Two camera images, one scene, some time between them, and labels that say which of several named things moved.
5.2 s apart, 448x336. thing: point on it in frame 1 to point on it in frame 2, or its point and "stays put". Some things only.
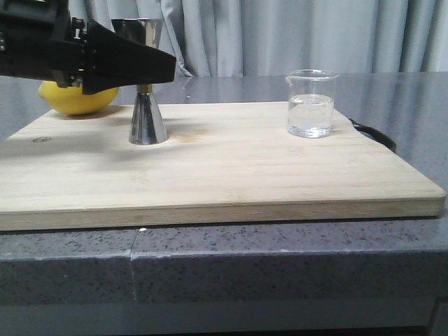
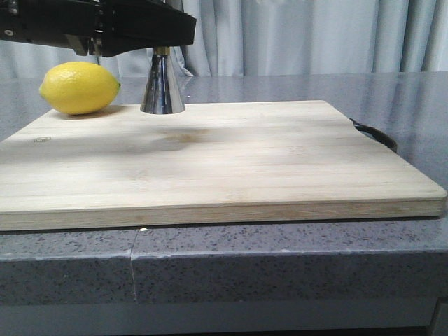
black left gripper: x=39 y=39 to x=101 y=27
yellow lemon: x=71 y=100 stays put
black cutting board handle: x=377 y=135 stays put
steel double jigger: x=146 y=126 to x=162 y=92
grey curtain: x=222 y=38 stays put
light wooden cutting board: x=222 y=162 stays put
